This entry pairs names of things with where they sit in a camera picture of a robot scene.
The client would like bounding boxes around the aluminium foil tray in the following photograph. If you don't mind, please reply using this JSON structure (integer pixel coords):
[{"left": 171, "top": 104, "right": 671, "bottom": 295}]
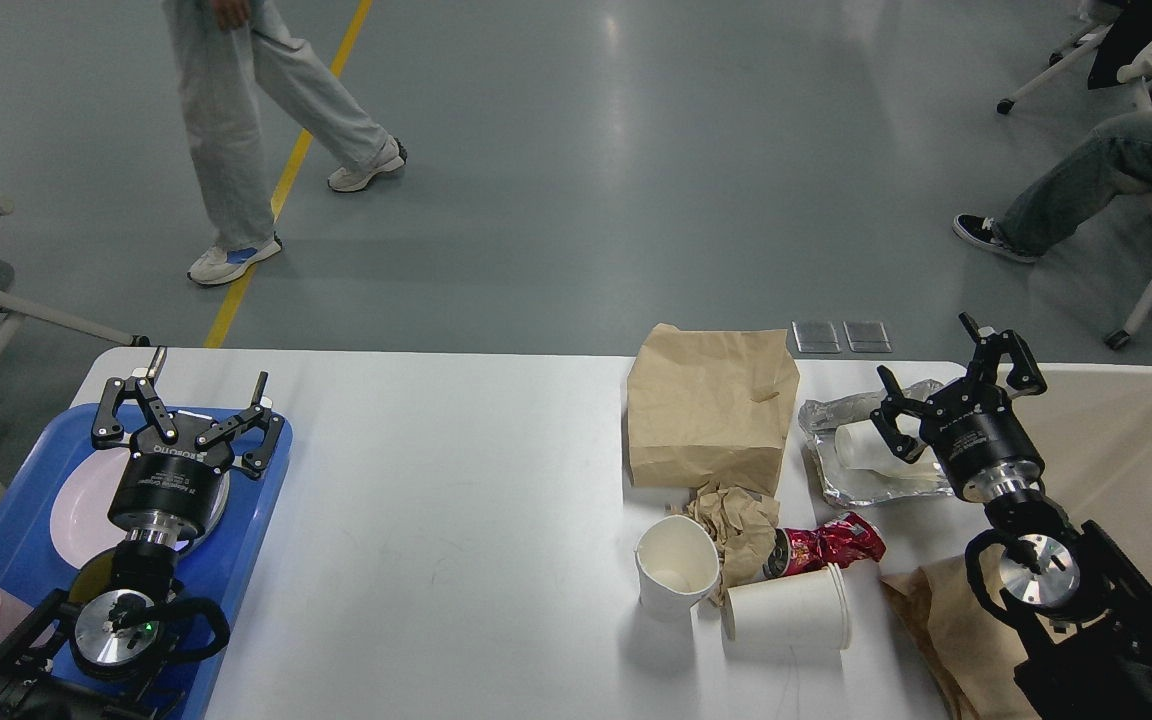
[{"left": 797, "top": 391, "right": 954, "bottom": 507}]

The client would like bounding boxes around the white container in foil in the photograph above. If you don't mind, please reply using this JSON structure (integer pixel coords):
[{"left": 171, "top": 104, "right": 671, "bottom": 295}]
[{"left": 835, "top": 420, "right": 941, "bottom": 478}]

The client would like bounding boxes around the floor socket plate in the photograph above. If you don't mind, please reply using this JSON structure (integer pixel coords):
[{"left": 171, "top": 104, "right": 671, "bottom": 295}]
[
  {"left": 791, "top": 323, "right": 842, "bottom": 354},
  {"left": 844, "top": 323, "right": 893, "bottom": 354}
]

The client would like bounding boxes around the right floor socket plate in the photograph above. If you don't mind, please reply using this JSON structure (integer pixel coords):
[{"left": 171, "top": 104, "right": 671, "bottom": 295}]
[{"left": 844, "top": 323, "right": 893, "bottom": 354}]

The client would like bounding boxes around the standing person in black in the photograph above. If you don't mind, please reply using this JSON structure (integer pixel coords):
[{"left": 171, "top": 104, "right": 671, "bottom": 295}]
[{"left": 162, "top": 1, "right": 407, "bottom": 286}]

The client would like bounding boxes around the red snack wrapper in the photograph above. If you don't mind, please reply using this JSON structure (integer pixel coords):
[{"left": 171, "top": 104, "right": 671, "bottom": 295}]
[{"left": 763, "top": 511, "right": 887, "bottom": 579}]

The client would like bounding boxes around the brown paper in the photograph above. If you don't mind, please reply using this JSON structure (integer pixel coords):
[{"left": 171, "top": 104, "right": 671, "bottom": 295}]
[
  {"left": 881, "top": 556, "right": 1039, "bottom": 719},
  {"left": 682, "top": 482, "right": 780, "bottom": 607}
]

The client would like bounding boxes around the blue plastic tray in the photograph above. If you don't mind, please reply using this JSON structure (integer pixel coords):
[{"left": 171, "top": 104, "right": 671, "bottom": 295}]
[{"left": 0, "top": 404, "right": 293, "bottom": 719}]

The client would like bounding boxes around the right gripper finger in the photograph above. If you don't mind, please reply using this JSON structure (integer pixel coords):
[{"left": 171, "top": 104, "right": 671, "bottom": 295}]
[
  {"left": 957, "top": 313, "right": 1048, "bottom": 411},
  {"left": 870, "top": 365, "right": 946, "bottom": 465}
]

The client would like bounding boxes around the crumpled brown paper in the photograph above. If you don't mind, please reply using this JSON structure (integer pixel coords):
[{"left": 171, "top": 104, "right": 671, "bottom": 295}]
[{"left": 682, "top": 482, "right": 780, "bottom": 607}]

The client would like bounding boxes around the brown paper bag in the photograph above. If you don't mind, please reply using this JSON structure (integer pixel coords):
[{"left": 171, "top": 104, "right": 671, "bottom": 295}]
[{"left": 627, "top": 323, "right": 799, "bottom": 497}]

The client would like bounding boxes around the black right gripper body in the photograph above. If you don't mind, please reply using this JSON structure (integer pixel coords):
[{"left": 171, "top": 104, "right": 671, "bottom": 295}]
[{"left": 922, "top": 406, "right": 1044, "bottom": 503}]

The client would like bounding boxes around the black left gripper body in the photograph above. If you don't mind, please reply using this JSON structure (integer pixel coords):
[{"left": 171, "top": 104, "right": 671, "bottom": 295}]
[{"left": 108, "top": 442, "right": 234, "bottom": 544}]

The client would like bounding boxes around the pink plate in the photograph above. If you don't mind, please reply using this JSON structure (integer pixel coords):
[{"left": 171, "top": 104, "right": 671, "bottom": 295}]
[{"left": 50, "top": 448, "right": 233, "bottom": 564}]

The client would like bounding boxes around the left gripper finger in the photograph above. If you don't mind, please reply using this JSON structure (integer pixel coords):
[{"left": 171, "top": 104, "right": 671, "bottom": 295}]
[
  {"left": 90, "top": 346, "right": 179, "bottom": 450},
  {"left": 194, "top": 371, "right": 287, "bottom": 482}
]

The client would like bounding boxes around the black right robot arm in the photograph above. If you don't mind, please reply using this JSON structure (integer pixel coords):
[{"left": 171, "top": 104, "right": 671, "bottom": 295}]
[{"left": 870, "top": 313, "right": 1152, "bottom": 719}]

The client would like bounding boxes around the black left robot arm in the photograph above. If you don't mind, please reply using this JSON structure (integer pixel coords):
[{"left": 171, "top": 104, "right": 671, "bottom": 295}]
[{"left": 0, "top": 348, "right": 291, "bottom": 719}]

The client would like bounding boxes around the left floor socket plate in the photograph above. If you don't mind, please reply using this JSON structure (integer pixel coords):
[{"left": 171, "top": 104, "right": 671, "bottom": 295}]
[{"left": 791, "top": 323, "right": 842, "bottom": 354}]

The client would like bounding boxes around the light green plate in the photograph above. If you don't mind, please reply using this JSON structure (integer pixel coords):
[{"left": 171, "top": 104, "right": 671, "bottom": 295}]
[{"left": 175, "top": 484, "right": 229, "bottom": 556}]

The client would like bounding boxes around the lying white paper cup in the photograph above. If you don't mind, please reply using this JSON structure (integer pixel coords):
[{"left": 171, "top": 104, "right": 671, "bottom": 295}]
[{"left": 722, "top": 564, "right": 852, "bottom": 651}]

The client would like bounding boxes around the white plastic bin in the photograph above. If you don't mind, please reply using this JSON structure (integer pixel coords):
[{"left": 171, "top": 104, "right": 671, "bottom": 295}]
[{"left": 1011, "top": 364, "right": 1152, "bottom": 584}]

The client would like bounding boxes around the dark teal mug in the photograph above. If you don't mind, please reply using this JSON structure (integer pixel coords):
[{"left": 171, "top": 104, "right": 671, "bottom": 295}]
[{"left": 67, "top": 550, "right": 114, "bottom": 606}]

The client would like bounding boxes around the white paper cup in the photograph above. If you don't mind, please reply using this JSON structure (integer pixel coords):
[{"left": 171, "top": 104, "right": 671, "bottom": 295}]
[
  {"left": 635, "top": 515, "right": 721, "bottom": 620},
  {"left": 722, "top": 564, "right": 852, "bottom": 651}
]

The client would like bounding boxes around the seated person in jeans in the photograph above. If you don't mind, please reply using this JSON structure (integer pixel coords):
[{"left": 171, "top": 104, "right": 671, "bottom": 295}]
[{"left": 954, "top": 111, "right": 1152, "bottom": 263}]

